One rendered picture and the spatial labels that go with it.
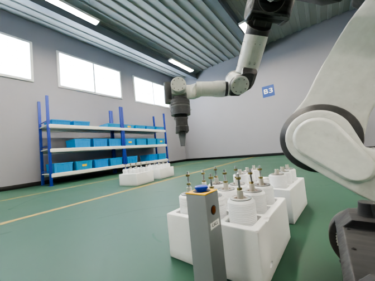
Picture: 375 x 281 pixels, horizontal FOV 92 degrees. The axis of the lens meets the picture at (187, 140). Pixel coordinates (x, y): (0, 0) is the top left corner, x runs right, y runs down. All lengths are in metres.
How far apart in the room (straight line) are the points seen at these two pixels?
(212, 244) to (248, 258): 0.15
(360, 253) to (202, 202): 0.35
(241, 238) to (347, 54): 0.55
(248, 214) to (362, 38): 0.53
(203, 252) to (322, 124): 0.44
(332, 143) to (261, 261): 0.41
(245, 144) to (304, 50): 3.60
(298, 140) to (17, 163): 5.37
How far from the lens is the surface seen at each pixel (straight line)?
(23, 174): 5.49
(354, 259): 0.55
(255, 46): 0.83
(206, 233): 0.57
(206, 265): 0.61
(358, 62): 0.50
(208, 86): 0.83
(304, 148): 0.43
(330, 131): 0.43
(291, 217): 1.19
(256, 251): 0.67
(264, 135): 7.17
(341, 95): 0.49
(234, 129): 7.53
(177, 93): 0.82
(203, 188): 0.55
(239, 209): 0.68
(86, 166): 5.09
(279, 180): 1.18
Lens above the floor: 0.44
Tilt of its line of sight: 3 degrees up
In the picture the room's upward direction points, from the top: 6 degrees counter-clockwise
